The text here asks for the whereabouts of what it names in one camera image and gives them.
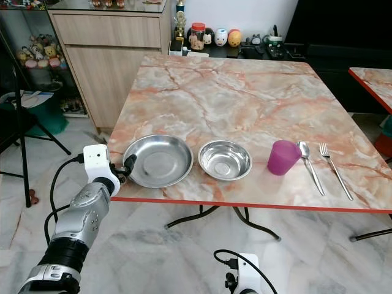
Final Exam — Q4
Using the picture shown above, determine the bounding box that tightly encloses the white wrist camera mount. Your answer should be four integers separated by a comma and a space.
83, 144, 121, 197
234, 253, 262, 294

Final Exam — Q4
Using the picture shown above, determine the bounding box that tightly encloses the light wooden cabinet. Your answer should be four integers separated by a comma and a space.
47, 0, 173, 133

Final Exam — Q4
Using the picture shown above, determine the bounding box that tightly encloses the green bin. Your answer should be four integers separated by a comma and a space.
0, 91, 69, 137

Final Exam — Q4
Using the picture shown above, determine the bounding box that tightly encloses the marble table with red edge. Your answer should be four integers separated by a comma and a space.
348, 67, 392, 115
107, 54, 392, 243

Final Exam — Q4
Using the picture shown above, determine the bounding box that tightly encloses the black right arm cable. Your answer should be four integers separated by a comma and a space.
213, 249, 280, 294

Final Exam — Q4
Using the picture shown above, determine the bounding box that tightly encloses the yellow bear plush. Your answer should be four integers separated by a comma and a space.
43, 44, 60, 63

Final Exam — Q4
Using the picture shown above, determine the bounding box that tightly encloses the red lidded jar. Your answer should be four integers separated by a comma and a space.
189, 22, 207, 51

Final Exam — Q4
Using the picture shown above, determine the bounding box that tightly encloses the glass display shelf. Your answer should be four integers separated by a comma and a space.
0, 0, 86, 118

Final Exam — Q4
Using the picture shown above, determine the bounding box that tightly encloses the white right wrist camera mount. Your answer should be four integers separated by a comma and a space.
234, 253, 262, 294

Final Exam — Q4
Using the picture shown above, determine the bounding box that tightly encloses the purple plastic cup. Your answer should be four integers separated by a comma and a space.
267, 140, 303, 176

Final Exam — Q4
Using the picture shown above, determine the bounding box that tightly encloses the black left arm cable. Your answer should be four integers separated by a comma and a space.
48, 154, 86, 247

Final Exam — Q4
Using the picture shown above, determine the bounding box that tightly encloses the gold trophy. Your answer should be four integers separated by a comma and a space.
172, 0, 188, 53

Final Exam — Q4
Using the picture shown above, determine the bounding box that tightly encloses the black metal stand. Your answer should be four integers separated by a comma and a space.
0, 55, 72, 208

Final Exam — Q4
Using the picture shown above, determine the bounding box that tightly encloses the steel fork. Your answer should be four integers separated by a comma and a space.
318, 143, 355, 202

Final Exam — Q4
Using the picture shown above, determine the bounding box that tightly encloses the steel spoon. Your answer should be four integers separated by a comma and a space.
298, 141, 326, 197

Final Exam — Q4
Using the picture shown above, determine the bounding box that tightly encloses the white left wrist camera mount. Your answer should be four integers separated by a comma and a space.
83, 144, 121, 197

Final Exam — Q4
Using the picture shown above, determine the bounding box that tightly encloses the small steel bowl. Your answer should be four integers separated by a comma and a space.
198, 140, 253, 181

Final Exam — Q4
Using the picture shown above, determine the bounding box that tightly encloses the green white mug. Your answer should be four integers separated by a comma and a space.
266, 25, 285, 52

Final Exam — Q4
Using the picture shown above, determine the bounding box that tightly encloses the orange round figurine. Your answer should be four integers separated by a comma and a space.
228, 29, 243, 48

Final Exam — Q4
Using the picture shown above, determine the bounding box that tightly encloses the large steel plate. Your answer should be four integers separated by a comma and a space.
122, 134, 194, 188

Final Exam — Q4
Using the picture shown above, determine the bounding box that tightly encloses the black television cabinet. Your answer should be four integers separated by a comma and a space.
239, 0, 392, 115

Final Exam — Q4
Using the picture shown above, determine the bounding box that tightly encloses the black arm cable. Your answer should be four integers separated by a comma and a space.
48, 154, 86, 247
213, 249, 280, 294

